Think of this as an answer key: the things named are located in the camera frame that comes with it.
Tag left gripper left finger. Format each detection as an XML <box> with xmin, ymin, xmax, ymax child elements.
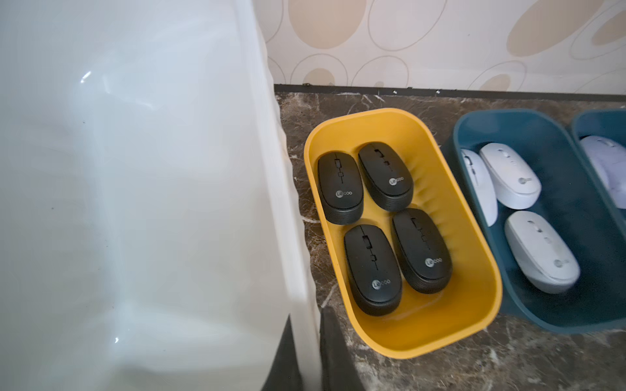
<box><xmin>261</xmin><ymin>317</ymin><xmax>303</xmax><ymax>391</ymax></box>

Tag white storage box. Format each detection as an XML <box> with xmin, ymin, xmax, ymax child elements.
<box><xmin>1</xmin><ymin>1</ymin><xmax>322</xmax><ymax>390</ymax></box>

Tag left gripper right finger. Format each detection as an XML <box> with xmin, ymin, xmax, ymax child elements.
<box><xmin>320</xmin><ymin>306</ymin><xmax>365</xmax><ymax>390</ymax></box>

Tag black mouse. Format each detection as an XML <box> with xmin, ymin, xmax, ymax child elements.
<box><xmin>317</xmin><ymin>151</ymin><xmax>364</xmax><ymax>225</ymax></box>
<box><xmin>392</xmin><ymin>208</ymin><xmax>453</xmax><ymax>294</ymax></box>
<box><xmin>344</xmin><ymin>224</ymin><xmax>403</xmax><ymax>316</ymax></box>
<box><xmin>358</xmin><ymin>142</ymin><xmax>414</xmax><ymax>212</ymax></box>

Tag purple mouse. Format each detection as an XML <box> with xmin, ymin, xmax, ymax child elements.
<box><xmin>580</xmin><ymin>135</ymin><xmax>625</xmax><ymax>210</ymax></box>

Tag teal storage box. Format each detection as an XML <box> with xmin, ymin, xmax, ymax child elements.
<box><xmin>442</xmin><ymin>109</ymin><xmax>625</xmax><ymax>334</ymax></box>
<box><xmin>568</xmin><ymin>109</ymin><xmax>625</xmax><ymax>218</ymax></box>

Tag yellow storage box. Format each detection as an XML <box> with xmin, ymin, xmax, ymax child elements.
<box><xmin>304</xmin><ymin>109</ymin><xmax>502</xmax><ymax>359</ymax></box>

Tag white mouse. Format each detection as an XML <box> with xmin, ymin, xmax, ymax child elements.
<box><xmin>479</xmin><ymin>143</ymin><xmax>541</xmax><ymax>210</ymax></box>
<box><xmin>505</xmin><ymin>210</ymin><xmax>580</xmax><ymax>294</ymax></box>
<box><xmin>461</xmin><ymin>149</ymin><xmax>498</xmax><ymax>226</ymax></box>

